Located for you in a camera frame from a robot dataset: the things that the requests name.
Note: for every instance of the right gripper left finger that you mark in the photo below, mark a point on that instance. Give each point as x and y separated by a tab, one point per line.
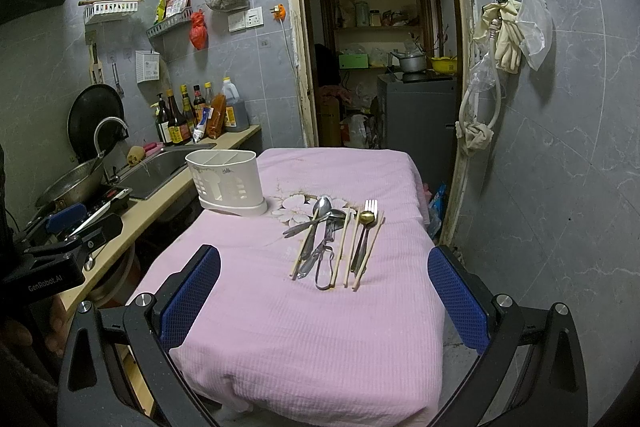
94	388

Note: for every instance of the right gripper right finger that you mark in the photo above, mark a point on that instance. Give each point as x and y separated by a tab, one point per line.
551	389

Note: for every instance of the gold spoon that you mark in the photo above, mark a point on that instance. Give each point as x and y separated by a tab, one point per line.
367	220

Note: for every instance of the silver fork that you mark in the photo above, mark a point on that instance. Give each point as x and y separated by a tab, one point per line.
369	204

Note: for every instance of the silver butter knife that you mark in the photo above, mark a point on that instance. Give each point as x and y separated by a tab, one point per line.
333	214

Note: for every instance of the large silver spoon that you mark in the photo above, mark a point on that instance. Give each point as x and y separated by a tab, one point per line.
325	207

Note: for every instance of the steel kitchen sink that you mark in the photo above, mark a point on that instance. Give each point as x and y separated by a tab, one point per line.
145	179

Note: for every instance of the steel pot on stove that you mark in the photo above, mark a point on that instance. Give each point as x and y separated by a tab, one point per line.
74	187

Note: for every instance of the tan sponge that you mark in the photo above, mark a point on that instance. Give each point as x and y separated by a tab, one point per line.
135	155

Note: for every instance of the pink brush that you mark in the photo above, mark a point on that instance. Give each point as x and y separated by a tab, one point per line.
153	148

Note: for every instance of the black wok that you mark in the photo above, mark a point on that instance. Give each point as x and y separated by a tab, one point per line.
92	105

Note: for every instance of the black pump bottle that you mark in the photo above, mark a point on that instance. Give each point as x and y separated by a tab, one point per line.
163	121

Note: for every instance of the hanging metal utensil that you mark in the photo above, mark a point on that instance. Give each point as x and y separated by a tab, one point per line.
118	85

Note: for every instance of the dark soy sauce bottle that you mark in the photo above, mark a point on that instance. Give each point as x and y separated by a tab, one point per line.
178	126

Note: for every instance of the white utensil holder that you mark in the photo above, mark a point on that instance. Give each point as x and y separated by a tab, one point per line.
227	181

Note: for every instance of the hanging wooden spatula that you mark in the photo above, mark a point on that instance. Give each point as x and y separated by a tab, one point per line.
96	69

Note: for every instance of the yellow cap sauce bottle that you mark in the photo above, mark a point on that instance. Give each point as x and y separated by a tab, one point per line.
188	108

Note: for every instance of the pink cloth table cover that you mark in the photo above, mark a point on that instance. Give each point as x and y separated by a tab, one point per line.
370	356

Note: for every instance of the orange spice packet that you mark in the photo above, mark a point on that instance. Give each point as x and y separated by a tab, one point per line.
217	112

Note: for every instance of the blue white packet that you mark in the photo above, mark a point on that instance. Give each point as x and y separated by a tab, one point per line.
199	130

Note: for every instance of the red cap sauce bottle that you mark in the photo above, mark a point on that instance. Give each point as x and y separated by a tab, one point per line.
199	102

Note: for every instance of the white paper box holder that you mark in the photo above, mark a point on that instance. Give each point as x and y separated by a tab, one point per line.
147	66

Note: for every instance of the clear yellow cap bottle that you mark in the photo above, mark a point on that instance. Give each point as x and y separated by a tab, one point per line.
208	90

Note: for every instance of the large oil jug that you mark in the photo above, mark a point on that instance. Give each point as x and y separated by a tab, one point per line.
235	118

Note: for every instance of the dark cabinet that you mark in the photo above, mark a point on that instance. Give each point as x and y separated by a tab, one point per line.
418	119

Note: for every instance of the red plastic bag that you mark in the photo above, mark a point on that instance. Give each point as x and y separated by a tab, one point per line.
198	34

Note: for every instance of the yellow bowl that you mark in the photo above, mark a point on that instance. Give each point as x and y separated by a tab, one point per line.
445	65

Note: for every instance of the small steel pot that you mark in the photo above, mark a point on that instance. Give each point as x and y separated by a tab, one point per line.
411	62

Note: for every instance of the cream rubber gloves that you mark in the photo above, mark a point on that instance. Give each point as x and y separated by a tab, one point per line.
508	54

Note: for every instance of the green box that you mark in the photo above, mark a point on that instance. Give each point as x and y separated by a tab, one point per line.
353	61

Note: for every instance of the white wall basket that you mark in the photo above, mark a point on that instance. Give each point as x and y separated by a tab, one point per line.
102	11

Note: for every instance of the grey wall shelf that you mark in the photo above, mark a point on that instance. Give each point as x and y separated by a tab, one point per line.
168	23

